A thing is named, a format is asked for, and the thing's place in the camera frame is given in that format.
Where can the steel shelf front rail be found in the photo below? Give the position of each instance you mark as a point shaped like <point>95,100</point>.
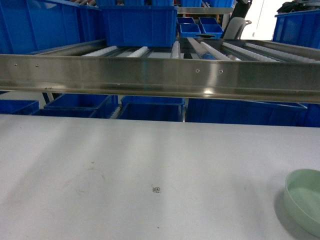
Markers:
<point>185,78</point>

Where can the blue bin below left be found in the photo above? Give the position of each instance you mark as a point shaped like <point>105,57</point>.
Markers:
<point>97,106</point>

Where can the small blue tray right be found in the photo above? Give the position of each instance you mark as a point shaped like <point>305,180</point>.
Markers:
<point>214,30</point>

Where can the small marker sticker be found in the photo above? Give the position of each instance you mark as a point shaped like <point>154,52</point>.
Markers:
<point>156,189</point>

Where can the blue bin below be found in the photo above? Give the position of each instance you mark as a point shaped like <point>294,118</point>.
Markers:
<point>97,106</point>
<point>151,108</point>
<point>244,112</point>

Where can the blue bin far right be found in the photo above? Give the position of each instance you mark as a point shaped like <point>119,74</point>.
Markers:
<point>301,28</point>

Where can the small blue tray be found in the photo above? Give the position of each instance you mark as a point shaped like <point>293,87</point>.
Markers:
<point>214,30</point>
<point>189,30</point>

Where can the grey office chair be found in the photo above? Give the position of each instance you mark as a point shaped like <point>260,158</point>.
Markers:
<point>235,28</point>

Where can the blue bin below centre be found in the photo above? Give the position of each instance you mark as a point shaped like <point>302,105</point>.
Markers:
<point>151,108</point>

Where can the blue bin below right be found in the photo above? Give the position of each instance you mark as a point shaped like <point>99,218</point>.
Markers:
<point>244,112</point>

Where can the large blue bin left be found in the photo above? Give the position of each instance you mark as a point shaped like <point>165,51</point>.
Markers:
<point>33,25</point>

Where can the light green bowl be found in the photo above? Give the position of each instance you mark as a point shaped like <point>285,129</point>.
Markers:
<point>302,199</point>

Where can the white roller track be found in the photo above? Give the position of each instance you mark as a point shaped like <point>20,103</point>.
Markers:
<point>175,51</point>

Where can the small blue tray left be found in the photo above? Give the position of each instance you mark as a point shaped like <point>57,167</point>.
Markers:
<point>189,30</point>

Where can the blue bin on rollers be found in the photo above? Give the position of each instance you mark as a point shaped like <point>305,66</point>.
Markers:
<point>140,26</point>

